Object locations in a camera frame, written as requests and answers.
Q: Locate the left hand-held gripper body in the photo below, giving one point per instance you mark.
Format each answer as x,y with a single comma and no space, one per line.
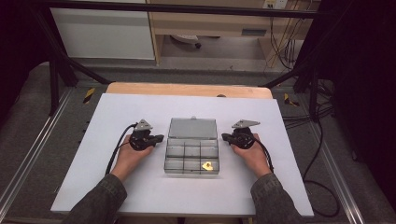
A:
138,141

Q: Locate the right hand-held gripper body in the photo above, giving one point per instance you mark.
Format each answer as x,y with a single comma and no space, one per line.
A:
244,140

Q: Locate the black metal frame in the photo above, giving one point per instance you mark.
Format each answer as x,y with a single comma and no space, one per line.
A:
186,8

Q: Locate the white cabinet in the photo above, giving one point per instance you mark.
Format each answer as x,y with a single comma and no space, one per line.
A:
102,37

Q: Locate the gold metal clip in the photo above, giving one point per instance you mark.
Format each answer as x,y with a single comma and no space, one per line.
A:
207,165

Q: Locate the person's left hand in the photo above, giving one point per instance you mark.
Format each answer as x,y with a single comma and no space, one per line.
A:
129,160

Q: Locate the light wooden desk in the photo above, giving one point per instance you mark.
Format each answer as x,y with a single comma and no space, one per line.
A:
202,23

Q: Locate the white wall socket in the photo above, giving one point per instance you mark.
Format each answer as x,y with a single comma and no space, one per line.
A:
275,3

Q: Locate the person's right hand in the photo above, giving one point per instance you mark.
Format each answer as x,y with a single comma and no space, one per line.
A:
255,160

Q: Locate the white chair base with casters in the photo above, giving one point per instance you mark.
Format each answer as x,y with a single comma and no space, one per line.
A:
186,39

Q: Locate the transparent grey plastic compartment box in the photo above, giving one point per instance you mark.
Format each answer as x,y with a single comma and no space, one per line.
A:
191,129

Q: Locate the aluminium floor rail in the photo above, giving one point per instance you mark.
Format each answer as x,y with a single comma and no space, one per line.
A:
339,180
31,155

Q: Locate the yellow black floor tape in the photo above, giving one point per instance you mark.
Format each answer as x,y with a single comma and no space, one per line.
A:
89,95
290,100

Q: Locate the black curtain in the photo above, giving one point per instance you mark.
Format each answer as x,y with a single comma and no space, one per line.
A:
15,46
367,93

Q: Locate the wooden table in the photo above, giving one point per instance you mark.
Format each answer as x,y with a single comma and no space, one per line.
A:
186,89

